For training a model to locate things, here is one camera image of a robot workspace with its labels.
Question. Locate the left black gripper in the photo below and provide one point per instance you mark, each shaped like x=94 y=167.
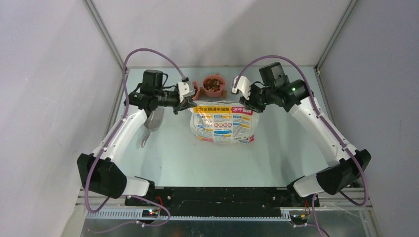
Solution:
x=187 y=102

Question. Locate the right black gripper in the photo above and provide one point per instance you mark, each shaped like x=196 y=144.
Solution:
x=250 y=103

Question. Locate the cat food bag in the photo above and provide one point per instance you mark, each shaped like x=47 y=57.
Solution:
x=223 y=122

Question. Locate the metal food scoop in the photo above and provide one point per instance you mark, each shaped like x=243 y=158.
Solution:
x=152 y=124

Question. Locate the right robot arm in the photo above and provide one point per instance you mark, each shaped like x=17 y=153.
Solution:
x=346 y=163

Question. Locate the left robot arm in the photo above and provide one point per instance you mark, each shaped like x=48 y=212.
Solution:
x=100 y=171

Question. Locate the pink bowl with kibble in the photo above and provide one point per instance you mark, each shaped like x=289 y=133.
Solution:
x=197 y=91

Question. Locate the empty pink bowl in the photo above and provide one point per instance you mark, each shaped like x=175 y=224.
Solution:
x=214 y=86

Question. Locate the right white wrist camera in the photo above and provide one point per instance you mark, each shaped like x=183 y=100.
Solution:
x=243 y=85

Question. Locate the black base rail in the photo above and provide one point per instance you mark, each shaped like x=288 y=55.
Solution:
x=253 y=202

